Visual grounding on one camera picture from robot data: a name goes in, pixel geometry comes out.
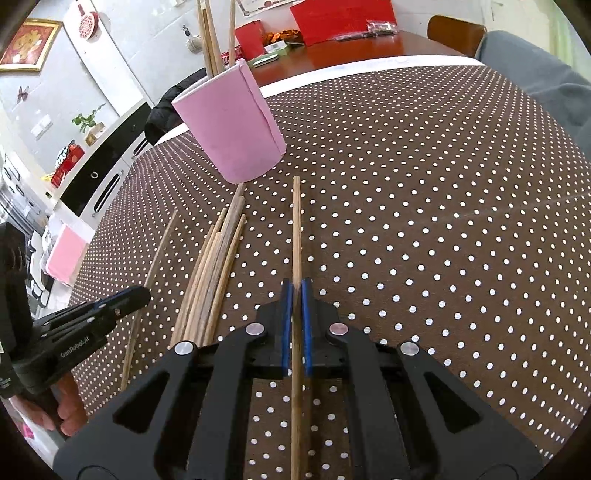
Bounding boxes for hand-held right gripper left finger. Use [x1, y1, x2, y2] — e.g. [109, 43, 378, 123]
[54, 279, 294, 480]

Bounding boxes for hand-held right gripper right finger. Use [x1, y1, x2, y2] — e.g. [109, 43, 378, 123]
[302, 278, 544, 480]

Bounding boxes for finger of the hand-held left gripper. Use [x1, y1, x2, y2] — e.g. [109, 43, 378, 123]
[34, 285, 152, 326]
[32, 306, 123, 345]

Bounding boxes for bamboo chopstick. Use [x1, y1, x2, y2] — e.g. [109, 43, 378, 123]
[196, 0, 214, 78]
[204, 0, 222, 75]
[120, 211, 180, 393]
[290, 175, 304, 480]
[227, 0, 238, 70]

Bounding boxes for bunch of wooden chopsticks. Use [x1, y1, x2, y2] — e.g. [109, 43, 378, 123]
[168, 183, 247, 352]

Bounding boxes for pink cylindrical cup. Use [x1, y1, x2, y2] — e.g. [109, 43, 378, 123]
[172, 58, 287, 184]

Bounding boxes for person's left hand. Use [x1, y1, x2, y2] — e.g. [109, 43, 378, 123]
[27, 373, 89, 435]

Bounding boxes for pink cover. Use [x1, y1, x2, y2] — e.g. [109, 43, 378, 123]
[46, 226, 84, 287]

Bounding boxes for white sideboard cabinet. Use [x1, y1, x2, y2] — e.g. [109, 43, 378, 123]
[46, 102, 155, 217]

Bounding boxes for brown polka dot tablecloth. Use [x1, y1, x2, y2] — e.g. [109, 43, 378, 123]
[69, 65, 591, 480]

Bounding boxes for red snack basket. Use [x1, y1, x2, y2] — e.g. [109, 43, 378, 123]
[48, 141, 86, 188]

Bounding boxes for small potted plant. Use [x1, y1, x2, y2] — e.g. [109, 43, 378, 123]
[71, 104, 107, 147]

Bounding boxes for black jacket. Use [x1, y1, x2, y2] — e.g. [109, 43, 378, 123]
[144, 67, 208, 146]

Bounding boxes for white table mat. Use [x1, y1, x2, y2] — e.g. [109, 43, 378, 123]
[154, 54, 469, 146]

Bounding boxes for green flat box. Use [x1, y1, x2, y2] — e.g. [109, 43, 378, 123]
[252, 44, 290, 69]

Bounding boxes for gold framed red picture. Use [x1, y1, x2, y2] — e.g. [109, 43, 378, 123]
[0, 18, 64, 73]

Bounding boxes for round red papercut ornament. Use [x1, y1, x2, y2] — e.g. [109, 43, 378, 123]
[74, 2, 100, 40]

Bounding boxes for small red paper box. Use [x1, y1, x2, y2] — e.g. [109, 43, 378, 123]
[235, 21, 265, 60]

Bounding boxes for orange snacks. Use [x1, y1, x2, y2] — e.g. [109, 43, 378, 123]
[263, 28, 301, 45]

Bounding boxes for large red gift box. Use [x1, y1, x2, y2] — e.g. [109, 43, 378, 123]
[290, 0, 399, 47]

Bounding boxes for brown wooden chair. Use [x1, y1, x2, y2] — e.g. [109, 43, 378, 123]
[427, 15, 488, 58]

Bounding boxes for grey jacket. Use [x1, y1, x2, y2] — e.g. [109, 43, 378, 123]
[475, 30, 591, 158]

